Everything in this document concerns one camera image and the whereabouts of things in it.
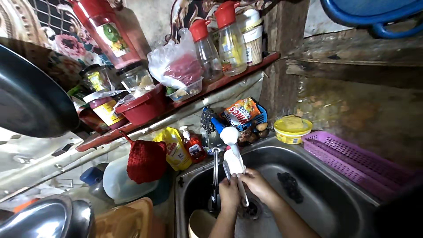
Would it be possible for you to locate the person's left hand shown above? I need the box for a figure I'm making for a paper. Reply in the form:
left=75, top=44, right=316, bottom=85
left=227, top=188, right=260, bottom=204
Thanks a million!
left=219, top=174, right=241, bottom=214

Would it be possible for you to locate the person's right hand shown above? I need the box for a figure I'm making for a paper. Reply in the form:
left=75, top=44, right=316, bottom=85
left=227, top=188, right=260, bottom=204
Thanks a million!
left=237, top=167, right=280, bottom=207

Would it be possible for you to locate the metal spoon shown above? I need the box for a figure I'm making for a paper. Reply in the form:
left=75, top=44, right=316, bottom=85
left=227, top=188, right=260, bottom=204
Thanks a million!
left=223, top=160, right=232, bottom=183

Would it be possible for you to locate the white plastic serving spoon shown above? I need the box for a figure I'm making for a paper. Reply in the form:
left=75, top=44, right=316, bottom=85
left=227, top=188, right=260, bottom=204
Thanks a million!
left=224, top=149, right=250, bottom=208

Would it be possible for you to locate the person's left forearm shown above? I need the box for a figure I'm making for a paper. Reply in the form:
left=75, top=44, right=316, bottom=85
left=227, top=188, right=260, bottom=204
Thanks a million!
left=209, top=209, right=238, bottom=238

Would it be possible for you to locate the person's right forearm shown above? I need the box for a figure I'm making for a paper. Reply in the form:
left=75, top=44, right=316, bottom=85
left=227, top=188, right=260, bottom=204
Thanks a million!
left=267, top=194, right=322, bottom=238

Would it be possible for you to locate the pile of brown onions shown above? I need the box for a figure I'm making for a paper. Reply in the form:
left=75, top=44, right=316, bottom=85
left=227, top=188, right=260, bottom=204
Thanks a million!
left=238, top=122, right=270, bottom=147

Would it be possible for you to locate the black scouring pad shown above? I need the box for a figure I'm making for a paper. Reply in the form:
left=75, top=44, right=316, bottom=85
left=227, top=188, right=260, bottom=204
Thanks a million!
left=277, top=172, right=304, bottom=204

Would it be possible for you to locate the red liquid pump bottle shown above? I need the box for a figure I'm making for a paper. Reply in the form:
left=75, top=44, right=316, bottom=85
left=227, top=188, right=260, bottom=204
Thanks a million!
left=179, top=126, right=207, bottom=164

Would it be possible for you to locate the cream plastic bowl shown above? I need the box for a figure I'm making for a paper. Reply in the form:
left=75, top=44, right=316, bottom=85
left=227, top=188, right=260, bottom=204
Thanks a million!
left=188, top=210, right=217, bottom=238

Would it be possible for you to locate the yellow plastic tub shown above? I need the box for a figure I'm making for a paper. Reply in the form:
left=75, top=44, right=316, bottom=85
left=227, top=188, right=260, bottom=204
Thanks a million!
left=274, top=117, right=313, bottom=145

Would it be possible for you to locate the yellow refill pouch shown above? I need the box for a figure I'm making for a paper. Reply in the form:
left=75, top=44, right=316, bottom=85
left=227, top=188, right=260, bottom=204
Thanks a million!
left=153, top=127, right=193, bottom=171

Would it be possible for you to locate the blue plastic basket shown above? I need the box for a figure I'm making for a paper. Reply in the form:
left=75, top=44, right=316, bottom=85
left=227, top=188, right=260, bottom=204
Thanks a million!
left=231, top=102, right=268, bottom=131

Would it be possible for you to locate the orange detergent packet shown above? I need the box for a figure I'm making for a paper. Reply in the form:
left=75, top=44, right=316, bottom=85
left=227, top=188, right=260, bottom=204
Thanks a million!
left=220, top=97, right=262, bottom=127

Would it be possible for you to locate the teal plastic basin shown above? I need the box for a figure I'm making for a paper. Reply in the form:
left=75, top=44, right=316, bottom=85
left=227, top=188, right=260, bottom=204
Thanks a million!
left=145, top=168, right=176, bottom=206

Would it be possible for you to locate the yellow sponge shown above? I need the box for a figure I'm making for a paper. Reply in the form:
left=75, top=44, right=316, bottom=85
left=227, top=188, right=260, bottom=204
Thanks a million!
left=282, top=115, right=304, bottom=129

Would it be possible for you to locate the black patterned bag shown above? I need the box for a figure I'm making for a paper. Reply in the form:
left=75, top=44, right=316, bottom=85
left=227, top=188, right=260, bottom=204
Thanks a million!
left=200, top=107, right=220, bottom=134

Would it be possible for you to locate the stainless steel sink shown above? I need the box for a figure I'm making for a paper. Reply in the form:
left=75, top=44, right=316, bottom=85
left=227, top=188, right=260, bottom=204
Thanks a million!
left=175, top=137, right=380, bottom=238

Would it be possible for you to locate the red crocheted potholder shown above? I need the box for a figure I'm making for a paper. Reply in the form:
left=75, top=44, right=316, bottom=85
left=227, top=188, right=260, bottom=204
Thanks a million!
left=119, top=130, right=167, bottom=184

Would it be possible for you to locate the red wooden shelf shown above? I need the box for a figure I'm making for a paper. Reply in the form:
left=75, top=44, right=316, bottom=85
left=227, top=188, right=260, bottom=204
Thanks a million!
left=76, top=52, right=281, bottom=152

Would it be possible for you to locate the purple perforated plastic basket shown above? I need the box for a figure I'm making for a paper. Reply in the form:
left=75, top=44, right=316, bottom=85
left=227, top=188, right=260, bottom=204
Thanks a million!
left=302, top=130, right=414, bottom=201

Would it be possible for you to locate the clear plastic food container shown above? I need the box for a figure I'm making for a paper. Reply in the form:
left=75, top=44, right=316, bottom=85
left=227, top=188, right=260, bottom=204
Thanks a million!
left=166, top=76, right=203, bottom=102

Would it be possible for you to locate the translucent white plastic container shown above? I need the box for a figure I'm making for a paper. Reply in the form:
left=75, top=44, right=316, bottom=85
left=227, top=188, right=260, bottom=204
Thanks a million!
left=103, top=155, right=160, bottom=204

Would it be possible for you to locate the orange brown plastic basin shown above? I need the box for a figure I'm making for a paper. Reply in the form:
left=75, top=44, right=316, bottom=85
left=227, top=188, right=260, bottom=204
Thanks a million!
left=95, top=197, right=167, bottom=238

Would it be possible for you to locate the red plastic bowl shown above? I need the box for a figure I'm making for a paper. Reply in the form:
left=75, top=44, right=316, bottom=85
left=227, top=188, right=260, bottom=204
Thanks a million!
left=114, top=83, right=168, bottom=126

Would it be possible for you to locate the empty red-capped glass bottle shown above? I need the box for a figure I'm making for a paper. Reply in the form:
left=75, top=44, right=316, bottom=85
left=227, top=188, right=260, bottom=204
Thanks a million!
left=189, top=19, right=224, bottom=83

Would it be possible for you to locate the red-capped bottle with yellow contents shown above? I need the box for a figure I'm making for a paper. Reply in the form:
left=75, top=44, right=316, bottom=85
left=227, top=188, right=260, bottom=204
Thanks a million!
left=214, top=1, right=248, bottom=77

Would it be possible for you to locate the plastic bag with red contents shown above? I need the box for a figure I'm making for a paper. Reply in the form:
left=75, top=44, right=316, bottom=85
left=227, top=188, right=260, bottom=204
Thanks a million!
left=147, top=28, right=203, bottom=89

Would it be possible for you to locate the white-lidded toothpick container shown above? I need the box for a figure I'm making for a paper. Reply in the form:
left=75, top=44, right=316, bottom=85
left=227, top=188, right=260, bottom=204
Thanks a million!
left=239, top=9, right=264, bottom=66

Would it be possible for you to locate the clear jug with blue lid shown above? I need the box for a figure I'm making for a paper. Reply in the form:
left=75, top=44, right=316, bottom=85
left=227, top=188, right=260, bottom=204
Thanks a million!
left=79, top=163, right=115, bottom=202

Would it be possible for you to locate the glass jar with dark lid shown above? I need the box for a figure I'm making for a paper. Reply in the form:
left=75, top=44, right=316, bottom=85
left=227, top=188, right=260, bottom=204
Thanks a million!
left=117, top=61, right=154, bottom=91

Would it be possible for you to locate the purple jar with yellow label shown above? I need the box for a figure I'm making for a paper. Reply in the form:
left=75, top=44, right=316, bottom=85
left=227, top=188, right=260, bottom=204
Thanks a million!
left=83, top=90, right=129, bottom=130

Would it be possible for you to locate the small dark steel lid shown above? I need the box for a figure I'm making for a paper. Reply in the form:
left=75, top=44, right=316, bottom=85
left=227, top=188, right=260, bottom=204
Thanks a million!
left=69, top=200, right=96, bottom=238

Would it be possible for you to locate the green and red packet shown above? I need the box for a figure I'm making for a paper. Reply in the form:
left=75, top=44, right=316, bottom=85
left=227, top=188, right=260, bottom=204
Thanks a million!
left=67, top=85, right=108, bottom=134

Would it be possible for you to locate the wooden beam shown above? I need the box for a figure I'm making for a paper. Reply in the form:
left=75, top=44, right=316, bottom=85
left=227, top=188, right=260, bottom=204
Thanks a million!
left=286, top=28, right=423, bottom=89

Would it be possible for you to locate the glass jar with yellow label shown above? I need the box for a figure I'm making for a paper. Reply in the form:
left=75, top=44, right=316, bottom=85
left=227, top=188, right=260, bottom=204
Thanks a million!
left=79, top=64, right=116, bottom=93

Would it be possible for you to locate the large shiny steel lid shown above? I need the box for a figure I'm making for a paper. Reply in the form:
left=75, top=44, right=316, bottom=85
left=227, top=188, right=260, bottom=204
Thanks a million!
left=0, top=194, right=73, bottom=238

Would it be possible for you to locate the large red bottle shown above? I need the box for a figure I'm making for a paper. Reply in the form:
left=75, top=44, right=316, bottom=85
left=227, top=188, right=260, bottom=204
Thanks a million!
left=68, top=0, right=141, bottom=70

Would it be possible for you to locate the black frying pan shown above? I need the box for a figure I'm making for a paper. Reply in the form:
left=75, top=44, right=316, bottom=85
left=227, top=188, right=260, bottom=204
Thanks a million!
left=0, top=44, right=80, bottom=138

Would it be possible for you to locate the wooden post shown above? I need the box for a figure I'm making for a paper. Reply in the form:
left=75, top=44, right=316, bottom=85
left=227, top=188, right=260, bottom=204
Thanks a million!
left=259, top=0, right=310, bottom=133

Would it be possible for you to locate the blue plastic basin with handle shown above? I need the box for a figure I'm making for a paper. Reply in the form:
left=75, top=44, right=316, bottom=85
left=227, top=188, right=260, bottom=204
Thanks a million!
left=320, top=0, right=423, bottom=40

